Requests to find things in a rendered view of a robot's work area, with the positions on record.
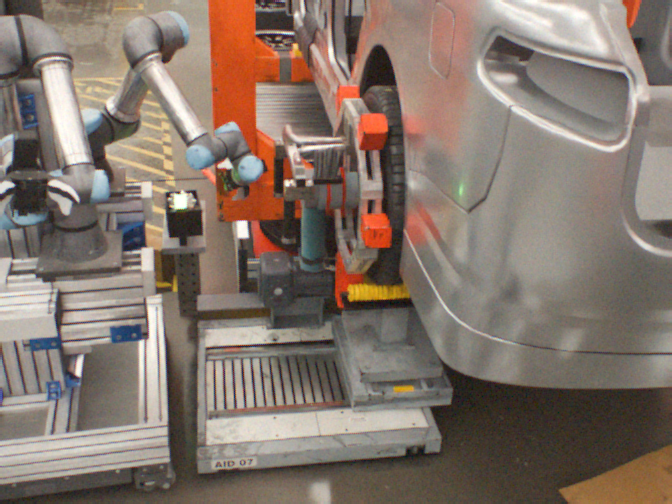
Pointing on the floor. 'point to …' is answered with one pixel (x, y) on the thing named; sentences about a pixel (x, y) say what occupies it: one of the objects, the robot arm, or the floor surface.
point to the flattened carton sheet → (628, 483)
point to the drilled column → (188, 282)
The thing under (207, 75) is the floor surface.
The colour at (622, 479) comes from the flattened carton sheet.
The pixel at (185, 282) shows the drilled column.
